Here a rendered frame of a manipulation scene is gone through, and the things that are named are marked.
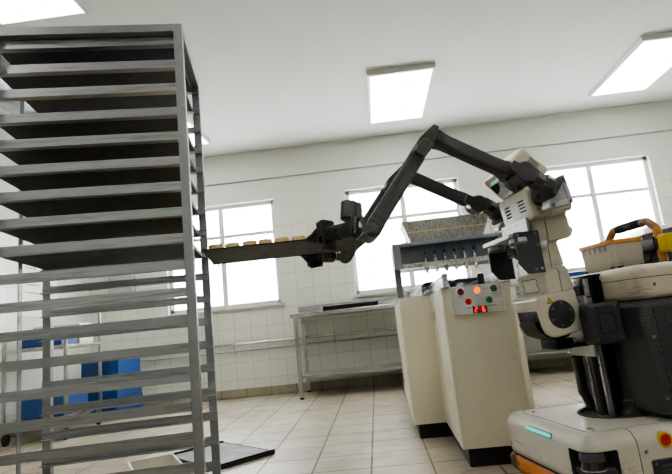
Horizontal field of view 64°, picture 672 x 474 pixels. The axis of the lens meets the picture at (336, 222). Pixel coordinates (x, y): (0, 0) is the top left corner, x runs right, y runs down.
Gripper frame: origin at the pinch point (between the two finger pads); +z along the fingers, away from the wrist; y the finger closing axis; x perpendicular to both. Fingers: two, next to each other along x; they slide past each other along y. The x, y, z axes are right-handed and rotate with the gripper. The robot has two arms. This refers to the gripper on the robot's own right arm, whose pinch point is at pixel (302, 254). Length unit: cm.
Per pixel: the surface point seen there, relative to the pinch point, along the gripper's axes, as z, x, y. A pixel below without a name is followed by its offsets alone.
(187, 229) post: 58, 2, 6
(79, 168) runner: 81, -24, 30
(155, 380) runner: 65, -8, -41
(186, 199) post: 58, 2, 16
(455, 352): -76, 25, -49
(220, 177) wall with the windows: -271, -364, 165
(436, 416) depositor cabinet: -130, -19, -90
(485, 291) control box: -84, 42, -21
